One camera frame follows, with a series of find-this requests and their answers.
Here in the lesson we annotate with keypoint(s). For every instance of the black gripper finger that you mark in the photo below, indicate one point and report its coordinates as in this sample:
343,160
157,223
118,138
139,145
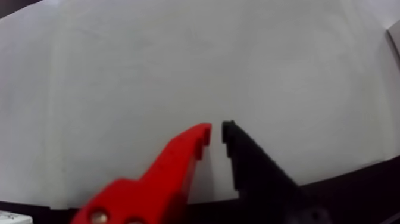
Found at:
259,187

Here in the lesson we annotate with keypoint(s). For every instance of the long white paper sheet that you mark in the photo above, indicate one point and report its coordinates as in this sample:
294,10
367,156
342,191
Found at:
187,78

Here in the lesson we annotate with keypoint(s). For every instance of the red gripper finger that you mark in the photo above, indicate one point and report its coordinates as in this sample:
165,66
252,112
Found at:
162,187

